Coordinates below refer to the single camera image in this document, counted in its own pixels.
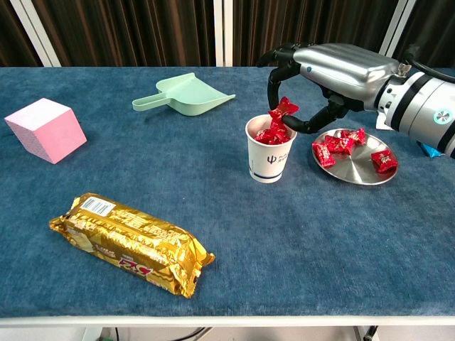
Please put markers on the gold foil biscuit package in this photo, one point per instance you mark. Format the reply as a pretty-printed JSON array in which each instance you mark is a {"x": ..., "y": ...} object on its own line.
[{"x": 135, "y": 245}]

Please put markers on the pink foam cube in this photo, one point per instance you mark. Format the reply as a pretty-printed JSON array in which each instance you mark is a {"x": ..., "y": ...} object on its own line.
[{"x": 46, "y": 131}]

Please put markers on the white paper cup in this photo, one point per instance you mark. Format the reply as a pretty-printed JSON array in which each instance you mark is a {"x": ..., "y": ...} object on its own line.
[{"x": 270, "y": 163}]

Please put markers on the white table frame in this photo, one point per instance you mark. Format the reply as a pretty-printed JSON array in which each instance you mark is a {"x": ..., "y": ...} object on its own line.
[{"x": 227, "y": 321}]

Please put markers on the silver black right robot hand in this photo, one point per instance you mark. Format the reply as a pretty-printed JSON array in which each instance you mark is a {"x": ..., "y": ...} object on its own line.
[{"x": 348, "y": 71}]

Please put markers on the white frame post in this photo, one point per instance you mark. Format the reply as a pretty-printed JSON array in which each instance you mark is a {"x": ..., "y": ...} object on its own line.
[
  {"x": 35, "y": 32},
  {"x": 396, "y": 26},
  {"x": 222, "y": 32}
]

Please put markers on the blue snack packet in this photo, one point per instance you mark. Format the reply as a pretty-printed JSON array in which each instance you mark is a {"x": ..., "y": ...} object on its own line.
[{"x": 430, "y": 151}]

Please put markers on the dark pleated curtain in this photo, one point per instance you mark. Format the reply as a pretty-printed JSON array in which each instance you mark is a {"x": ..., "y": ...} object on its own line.
[
  {"x": 14, "y": 32},
  {"x": 433, "y": 21},
  {"x": 302, "y": 21},
  {"x": 124, "y": 32}
]

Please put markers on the white crumpled snack bag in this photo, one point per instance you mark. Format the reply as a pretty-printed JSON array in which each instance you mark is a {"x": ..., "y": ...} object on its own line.
[{"x": 382, "y": 123}]

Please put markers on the red candy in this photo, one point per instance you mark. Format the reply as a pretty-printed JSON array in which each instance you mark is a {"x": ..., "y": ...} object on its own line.
[
  {"x": 283, "y": 108},
  {"x": 282, "y": 139},
  {"x": 323, "y": 155},
  {"x": 339, "y": 144},
  {"x": 279, "y": 128},
  {"x": 355, "y": 135},
  {"x": 384, "y": 160},
  {"x": 264, "y": 136}
]

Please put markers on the mint green plastic dustpan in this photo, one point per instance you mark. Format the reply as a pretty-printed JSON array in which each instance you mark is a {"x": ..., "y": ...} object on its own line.
[{"x": 193, "y": 96}]

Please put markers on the bowl of red candies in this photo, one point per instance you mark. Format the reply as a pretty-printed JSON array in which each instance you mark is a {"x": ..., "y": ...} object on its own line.
[{"x": 355, "y": 167}]

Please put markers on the blue felt table cover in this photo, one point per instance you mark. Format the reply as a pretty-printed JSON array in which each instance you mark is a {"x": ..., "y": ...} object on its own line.
[{"x": 284, "y": 231}]

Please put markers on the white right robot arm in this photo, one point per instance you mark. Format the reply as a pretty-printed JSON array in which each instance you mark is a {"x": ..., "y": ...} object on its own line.
[{"x": 419, "y": 106}]

